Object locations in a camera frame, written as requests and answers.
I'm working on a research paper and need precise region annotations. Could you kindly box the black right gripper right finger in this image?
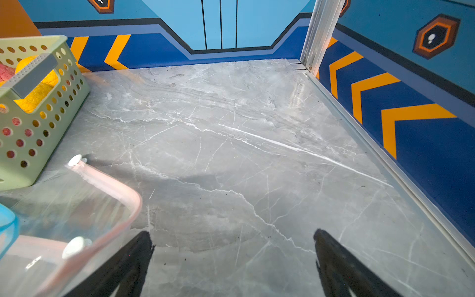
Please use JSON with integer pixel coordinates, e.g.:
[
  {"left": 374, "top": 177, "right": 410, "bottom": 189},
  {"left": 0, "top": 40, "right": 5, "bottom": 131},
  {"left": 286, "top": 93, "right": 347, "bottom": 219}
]
[{"left": 313, "top": 229, "right": 400, "bottom": 297}]

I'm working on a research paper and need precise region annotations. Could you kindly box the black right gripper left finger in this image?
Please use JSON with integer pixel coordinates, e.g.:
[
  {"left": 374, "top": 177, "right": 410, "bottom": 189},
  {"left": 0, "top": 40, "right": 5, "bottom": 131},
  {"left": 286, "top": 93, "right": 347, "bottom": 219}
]
[{"left": 66, "top": 231, "right": 155, "bottom": 297}]

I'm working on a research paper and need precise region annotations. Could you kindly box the clear zip-top bag blue zipper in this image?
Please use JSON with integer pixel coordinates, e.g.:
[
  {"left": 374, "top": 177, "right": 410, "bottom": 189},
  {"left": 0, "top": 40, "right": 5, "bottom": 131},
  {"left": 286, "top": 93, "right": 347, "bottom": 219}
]
[{"left": 0, "top": 204, "right": 20, "bottom": 258}]

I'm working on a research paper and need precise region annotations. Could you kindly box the pink-trimmed bag of bags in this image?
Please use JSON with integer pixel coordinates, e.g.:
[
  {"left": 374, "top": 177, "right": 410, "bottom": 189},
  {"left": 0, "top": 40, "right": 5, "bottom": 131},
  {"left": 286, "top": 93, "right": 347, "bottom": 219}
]
[{"left": 1, "top": 155, "right": 143, "bottom": 297}]

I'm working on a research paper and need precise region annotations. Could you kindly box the green perforated plastic basket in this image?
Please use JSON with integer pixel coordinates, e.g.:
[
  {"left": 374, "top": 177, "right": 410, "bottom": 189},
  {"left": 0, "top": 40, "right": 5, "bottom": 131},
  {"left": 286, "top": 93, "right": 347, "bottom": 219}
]
[{"left": 1, "top": 35, "right": 90, "bottom": 191}]

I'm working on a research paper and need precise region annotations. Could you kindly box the aluminium corner post right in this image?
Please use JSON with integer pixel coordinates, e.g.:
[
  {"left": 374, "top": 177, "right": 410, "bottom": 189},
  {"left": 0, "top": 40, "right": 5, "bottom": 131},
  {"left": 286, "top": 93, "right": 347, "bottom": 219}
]
[{"left": 300, "top": 0, "right": 346, "bottom": 77}]

